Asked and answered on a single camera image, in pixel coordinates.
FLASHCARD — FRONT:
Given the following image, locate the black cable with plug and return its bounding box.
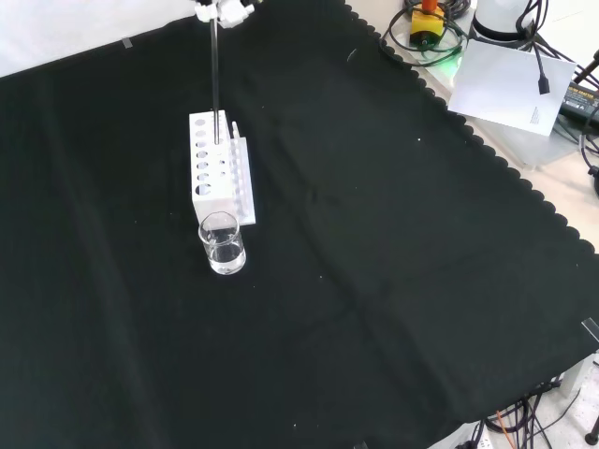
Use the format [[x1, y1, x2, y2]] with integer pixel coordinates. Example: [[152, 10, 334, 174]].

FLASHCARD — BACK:
[[513, 0, 552, 96]]

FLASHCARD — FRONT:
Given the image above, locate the black power adapter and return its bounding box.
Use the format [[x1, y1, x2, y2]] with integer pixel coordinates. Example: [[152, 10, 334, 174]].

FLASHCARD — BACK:
[[558, 80, 599, 123]]

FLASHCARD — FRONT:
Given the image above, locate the black bench cloth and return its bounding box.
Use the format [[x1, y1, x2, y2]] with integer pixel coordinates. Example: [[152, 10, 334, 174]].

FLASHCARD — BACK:
[[0, 0, 599, 449]]

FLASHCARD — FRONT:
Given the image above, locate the orange cable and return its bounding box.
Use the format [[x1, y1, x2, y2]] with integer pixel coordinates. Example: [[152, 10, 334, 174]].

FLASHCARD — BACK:
[[495, 409, 517, 449]]

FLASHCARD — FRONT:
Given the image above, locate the clear glass beaker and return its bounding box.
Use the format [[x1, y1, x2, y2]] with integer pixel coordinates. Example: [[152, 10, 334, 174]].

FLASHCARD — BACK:
[[197, 211, 248, 276]]

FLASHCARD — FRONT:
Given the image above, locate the yellow stop button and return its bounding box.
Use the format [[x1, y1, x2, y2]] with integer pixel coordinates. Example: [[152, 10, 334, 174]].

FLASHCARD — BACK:
[[410, 0, 446, 49]]

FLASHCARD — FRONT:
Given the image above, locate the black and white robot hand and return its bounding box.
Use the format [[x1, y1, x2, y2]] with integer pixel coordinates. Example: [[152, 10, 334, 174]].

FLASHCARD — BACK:
[[194, 0, 256, 28]]

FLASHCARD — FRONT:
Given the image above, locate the white power strip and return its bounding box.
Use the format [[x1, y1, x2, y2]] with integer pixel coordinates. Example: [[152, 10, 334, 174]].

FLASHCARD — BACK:
[[460, 419, 493, 449]]

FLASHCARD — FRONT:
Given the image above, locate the black looped cable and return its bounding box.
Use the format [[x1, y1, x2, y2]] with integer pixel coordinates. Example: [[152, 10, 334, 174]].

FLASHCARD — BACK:
[[379, 0, 470, 67]]

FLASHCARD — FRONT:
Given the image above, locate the clear glass rod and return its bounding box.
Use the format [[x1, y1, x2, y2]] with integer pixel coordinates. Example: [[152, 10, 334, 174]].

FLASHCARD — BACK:
[[210, 16, 222, 144]]

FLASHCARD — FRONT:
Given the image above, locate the white test tube rack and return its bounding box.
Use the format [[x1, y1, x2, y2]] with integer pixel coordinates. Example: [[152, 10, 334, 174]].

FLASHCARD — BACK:
[[188, 109, 259, 226]]

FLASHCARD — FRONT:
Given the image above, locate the pale board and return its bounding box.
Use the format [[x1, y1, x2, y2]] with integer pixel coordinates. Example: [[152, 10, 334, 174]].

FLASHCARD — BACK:
[[446, 37, 578, 138]]

